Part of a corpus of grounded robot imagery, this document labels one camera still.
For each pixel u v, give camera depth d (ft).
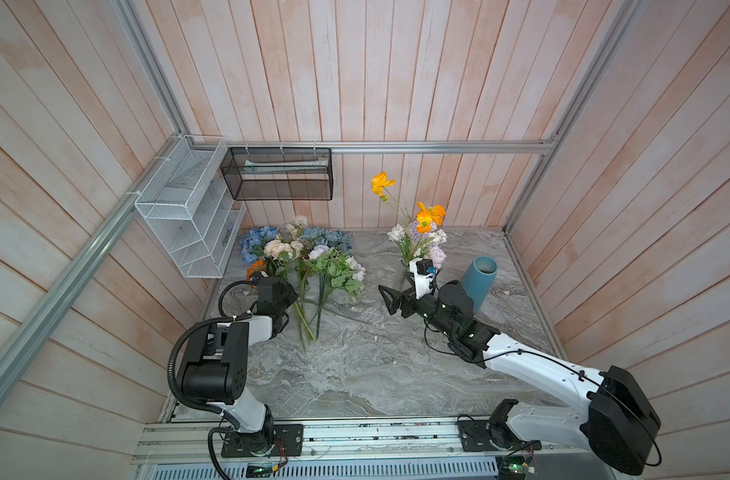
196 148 3.01
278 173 3.43
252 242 3.43
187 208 2.25
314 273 3.28
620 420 1.31
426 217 2.12
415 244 2.49
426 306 2.21
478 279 2.81
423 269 2.10
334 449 2.40
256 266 3.31
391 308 2.27
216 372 1.51
